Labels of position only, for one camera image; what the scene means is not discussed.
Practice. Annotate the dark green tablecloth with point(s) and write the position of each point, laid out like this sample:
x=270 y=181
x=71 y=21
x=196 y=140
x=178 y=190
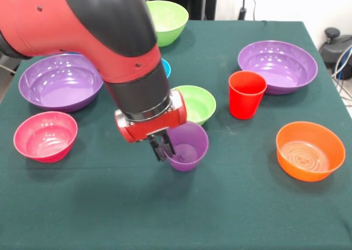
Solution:
x=165 y=206

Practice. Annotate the pink bowl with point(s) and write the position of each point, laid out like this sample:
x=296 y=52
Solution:
x=44 y=143

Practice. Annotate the purple cup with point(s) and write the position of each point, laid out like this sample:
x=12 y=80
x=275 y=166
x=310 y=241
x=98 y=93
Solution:
x=192 y=140

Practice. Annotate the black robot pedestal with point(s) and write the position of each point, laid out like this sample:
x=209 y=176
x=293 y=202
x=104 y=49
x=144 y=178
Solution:
x=203 y=2

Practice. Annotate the orange bowl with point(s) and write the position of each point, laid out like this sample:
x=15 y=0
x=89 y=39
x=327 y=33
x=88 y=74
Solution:
x=308 y=173

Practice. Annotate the red cup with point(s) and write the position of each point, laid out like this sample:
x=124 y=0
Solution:
x=244 y=101

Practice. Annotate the wide purple bowl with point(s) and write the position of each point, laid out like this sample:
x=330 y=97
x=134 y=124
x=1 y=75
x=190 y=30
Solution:
x=288 y=68
x=60 y=90

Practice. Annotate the small blue bowl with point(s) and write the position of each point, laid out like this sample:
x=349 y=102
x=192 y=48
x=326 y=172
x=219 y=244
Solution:
x=167 y=68

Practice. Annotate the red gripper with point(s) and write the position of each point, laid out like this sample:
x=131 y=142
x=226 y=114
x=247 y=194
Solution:
x=154 y=126

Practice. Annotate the black grey machine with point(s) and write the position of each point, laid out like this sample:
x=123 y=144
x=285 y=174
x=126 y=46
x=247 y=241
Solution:
x=338 y=46

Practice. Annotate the large green bowl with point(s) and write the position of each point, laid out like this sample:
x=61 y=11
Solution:
x=173 y=22

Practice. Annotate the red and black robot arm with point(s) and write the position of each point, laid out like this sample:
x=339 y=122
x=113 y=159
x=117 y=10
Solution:
x=82 y=27

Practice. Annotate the small green bowl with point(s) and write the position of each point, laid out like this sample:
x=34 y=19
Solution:
x=200 y=104

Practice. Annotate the black office chair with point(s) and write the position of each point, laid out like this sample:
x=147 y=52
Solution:
x=8 y=61

